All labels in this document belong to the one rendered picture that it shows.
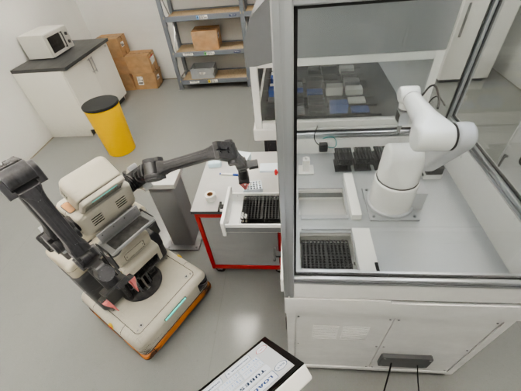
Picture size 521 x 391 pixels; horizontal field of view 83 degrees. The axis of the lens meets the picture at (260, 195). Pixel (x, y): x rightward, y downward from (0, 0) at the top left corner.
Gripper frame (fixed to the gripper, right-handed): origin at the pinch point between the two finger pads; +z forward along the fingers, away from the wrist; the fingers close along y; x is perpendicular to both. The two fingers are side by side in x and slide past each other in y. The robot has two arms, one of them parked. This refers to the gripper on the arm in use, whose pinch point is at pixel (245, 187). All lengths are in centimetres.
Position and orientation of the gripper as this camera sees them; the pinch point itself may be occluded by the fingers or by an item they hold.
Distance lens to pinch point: 188.5
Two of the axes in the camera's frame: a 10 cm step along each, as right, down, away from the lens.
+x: -9.9, 1.3, 0.0
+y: -0.9, -6.9, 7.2
